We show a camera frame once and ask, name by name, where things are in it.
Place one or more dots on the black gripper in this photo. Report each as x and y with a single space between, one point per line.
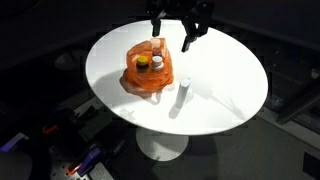
173 6

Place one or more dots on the white lotion bottle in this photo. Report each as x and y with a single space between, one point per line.
182 92

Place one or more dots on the bottle with pale pink cap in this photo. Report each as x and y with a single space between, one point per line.
155 43

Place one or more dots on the orange plastic bag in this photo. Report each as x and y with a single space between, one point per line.
146 81

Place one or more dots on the dark jar with yellow lid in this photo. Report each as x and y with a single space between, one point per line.
142 63

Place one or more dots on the black clamp with orange trigger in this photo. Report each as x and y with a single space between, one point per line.
53 125

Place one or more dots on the purple clamp with orange trigger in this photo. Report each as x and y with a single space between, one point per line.
87 160

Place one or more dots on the white table pedestal base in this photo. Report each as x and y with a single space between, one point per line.
162 146

